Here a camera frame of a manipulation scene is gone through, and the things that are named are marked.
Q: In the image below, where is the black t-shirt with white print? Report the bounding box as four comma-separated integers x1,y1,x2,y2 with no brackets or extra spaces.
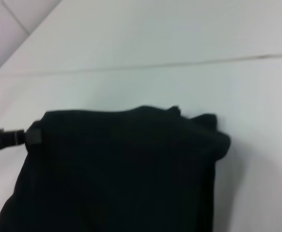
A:
0,105,231,232

